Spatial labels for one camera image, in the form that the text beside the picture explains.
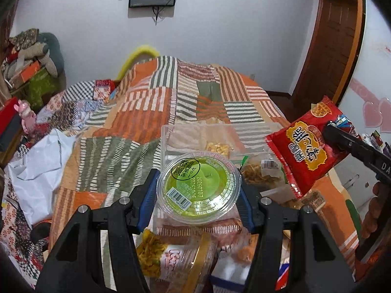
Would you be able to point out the orange snack packet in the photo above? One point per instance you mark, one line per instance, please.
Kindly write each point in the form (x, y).
(243, 251)

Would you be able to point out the pink heart sticker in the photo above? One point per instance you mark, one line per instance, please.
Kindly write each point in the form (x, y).
(374, 113)

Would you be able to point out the clear plastic container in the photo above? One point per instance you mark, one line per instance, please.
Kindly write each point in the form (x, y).
(183, 137)

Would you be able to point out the wooden door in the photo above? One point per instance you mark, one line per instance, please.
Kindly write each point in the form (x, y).
(333, 52)

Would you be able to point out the pink toy rabbit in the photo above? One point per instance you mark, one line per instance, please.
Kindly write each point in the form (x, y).
(27, 117)

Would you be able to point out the yellow cracker packet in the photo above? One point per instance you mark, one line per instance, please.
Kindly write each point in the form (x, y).
(218, 148)

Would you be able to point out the orange striped patchwork blanket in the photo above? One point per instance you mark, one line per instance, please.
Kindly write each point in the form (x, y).
(183, 94)

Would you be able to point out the white plastic bag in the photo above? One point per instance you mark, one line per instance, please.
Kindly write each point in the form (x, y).
(39, 171)

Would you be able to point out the yellow foam headboard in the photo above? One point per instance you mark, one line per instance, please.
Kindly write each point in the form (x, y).
(134, 56)

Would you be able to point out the red box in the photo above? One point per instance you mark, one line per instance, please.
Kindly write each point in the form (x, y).
(7, 119)

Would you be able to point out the teal cushion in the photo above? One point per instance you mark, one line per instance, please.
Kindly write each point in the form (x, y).
(55, 52)

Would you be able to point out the clear cup of yellow snacks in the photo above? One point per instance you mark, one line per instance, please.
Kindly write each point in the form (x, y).
(174, 259)

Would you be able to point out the floral fabric bundle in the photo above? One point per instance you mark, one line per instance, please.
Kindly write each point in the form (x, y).
(24, 38)

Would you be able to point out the orange cardboard box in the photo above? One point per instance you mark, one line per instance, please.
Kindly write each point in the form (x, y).
(26, 73)

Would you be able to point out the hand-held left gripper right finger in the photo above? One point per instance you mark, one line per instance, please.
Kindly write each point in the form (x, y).
(245, 209)

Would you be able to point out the clear fried snack packet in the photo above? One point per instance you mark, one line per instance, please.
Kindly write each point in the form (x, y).
(259, 175)

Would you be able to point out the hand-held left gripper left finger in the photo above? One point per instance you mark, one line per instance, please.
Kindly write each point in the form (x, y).
(151, 193)

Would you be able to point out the blue and white snack packet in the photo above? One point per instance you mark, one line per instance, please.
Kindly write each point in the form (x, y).
(275, 279)

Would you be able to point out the red snack packet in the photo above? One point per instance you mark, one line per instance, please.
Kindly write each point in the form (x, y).
(301, 152)

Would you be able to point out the brown label biscuit packet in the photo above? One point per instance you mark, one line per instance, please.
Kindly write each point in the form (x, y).
(311, 200)

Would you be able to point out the person's right hand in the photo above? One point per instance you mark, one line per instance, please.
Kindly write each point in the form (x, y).
(374, 210)

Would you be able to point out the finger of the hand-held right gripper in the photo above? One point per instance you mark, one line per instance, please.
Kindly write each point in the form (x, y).
(351, 143)

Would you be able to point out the checkered patchwork quilt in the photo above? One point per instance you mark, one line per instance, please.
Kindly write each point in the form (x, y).
(70, 100)

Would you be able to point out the green jelly cup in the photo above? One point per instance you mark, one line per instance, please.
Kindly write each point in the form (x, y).
(200, 186)

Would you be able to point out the white wardrobe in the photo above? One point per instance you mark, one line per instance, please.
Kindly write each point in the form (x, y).
(375, 67)

